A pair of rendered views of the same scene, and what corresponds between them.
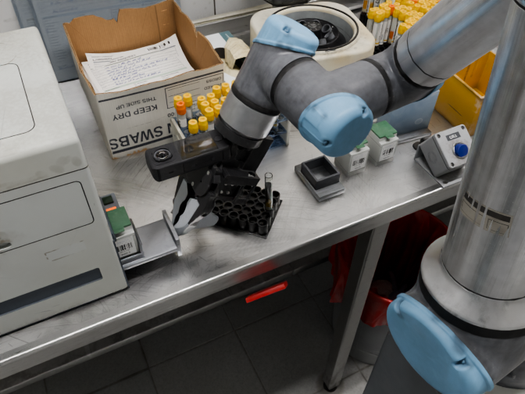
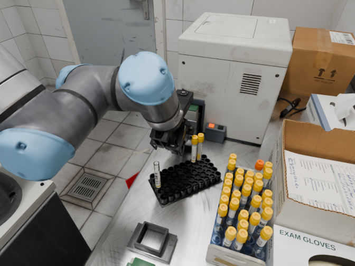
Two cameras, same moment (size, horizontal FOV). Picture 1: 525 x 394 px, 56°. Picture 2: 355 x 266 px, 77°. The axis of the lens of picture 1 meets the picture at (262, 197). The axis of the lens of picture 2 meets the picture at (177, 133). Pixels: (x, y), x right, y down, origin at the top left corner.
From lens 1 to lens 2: 0.87 m
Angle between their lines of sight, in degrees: 84
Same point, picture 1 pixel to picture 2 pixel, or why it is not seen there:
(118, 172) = (254, 156)
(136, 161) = not seen: hidden behind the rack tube
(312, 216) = (134, 212)
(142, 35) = not seen: outside the picture
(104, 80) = (348, 170)
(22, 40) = (275, 43)
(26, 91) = (223, 36)
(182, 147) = (181, 100)
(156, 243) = not seen: hidden behind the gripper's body
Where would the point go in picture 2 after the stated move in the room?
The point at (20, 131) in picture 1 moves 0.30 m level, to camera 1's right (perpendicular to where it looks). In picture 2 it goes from (196, 31) to (92, 63)
